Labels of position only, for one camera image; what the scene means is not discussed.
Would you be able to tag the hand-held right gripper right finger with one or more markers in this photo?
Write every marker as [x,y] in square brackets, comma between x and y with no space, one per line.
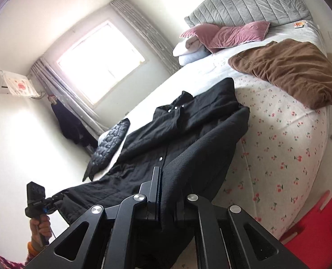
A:
[182,211]

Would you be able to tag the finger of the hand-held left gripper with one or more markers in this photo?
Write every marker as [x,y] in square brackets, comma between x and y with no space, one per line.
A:
[56,200]

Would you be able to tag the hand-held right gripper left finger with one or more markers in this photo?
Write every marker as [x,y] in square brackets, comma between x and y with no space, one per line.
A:
[156,190]

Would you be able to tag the black long padded coat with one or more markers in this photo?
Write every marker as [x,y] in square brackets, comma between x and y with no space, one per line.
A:
[182,134]

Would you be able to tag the person's left hand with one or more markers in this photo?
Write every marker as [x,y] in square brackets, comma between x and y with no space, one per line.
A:
[39,229]

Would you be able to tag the black quilted shiny jacket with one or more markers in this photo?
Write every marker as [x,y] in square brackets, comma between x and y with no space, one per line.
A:
[109,143]

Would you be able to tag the person's patterned maroon clothing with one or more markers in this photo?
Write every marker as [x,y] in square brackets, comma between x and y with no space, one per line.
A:
[10,263]

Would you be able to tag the dark hanging garment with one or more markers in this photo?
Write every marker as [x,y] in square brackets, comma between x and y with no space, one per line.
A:
[70,126]

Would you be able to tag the grey patterned curtain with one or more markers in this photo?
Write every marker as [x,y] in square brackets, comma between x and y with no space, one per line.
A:
[67,89]
[151,36]

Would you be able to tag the bed with cherry-print sheet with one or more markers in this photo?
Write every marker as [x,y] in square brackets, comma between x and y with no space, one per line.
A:
[281,151]

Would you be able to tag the red foam puzzle mat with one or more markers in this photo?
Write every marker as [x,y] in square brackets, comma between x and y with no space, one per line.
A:
[309,229]

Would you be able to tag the window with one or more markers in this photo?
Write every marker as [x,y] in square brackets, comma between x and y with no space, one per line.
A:
[104,58]

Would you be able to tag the white pillows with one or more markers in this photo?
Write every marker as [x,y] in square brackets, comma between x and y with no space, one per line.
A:
[189,44]

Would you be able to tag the pink velvet pillow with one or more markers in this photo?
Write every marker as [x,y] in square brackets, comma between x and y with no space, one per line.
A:
[202,35]
[238,35]

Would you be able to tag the brown blanket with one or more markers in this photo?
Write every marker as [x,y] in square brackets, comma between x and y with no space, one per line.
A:
[289,67]

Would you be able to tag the grey padded headboard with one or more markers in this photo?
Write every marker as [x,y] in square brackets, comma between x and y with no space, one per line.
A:
[238,2]

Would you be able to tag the small orange white packet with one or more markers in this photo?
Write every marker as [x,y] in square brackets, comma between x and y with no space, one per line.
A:
[300,25]

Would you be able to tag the white wall air conditioner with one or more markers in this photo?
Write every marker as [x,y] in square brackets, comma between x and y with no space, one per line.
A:
[14,84]

